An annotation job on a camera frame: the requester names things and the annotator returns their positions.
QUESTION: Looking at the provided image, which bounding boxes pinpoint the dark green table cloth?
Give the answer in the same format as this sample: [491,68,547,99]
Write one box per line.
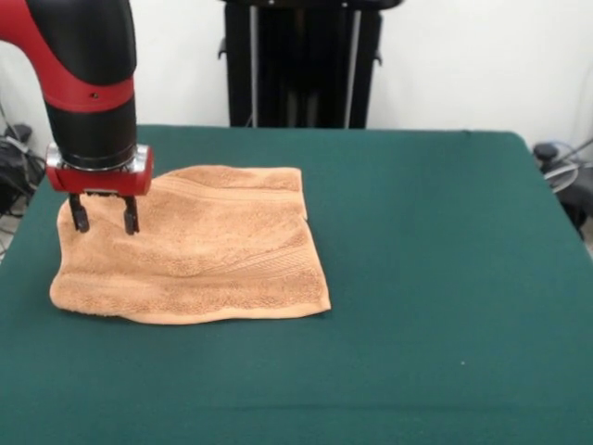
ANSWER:
[0,123,593,445]

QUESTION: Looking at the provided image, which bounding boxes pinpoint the black robot pedestal frame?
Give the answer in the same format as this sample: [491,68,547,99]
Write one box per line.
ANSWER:
[217,0,404,130]

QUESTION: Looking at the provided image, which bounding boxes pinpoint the black equipment block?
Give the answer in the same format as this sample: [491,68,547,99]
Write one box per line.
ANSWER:
[553,173,593,242]

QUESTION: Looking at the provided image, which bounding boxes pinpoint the orange terry towel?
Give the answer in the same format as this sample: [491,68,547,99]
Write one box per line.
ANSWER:
[49,165,333,325]

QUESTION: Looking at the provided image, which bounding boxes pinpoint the black cable bundle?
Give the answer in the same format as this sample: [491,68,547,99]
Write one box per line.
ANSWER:
[0,137,51,219]

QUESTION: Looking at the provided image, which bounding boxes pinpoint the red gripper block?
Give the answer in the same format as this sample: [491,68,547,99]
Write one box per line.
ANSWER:
[44,143,156,236]

